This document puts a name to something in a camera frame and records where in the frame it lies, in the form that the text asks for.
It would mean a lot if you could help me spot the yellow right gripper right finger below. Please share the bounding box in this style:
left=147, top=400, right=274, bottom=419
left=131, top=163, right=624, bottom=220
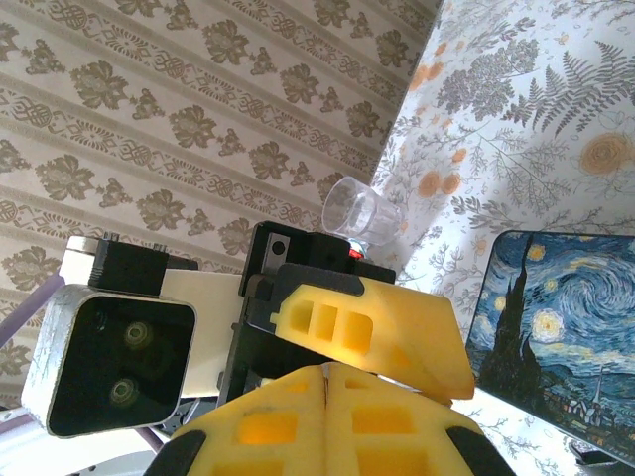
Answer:
left=324, top=365, right=517, bottom=476

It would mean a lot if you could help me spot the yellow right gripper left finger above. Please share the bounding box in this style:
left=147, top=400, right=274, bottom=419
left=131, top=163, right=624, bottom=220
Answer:
left=148, top=365, right=327, bottom=476

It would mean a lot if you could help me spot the clear plastic cup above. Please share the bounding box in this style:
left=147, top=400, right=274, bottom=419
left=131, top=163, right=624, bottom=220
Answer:
left=320, top=174, right=403, bottom=248

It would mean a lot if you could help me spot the starry night painting box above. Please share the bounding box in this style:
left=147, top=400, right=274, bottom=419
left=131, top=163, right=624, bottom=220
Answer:
left=465, top=228, right=635, bottom=455

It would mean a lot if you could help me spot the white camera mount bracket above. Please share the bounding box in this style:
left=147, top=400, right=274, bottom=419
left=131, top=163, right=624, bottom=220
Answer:
left=59, top=236, right=249, bottom=399

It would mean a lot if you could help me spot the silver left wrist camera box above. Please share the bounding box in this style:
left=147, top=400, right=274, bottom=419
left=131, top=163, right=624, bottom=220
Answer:
left=20, top=285, right=198, bottom=440

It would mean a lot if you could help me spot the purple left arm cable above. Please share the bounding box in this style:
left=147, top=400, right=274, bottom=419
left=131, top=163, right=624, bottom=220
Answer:
left=0, top=275, right=68, bottom=348

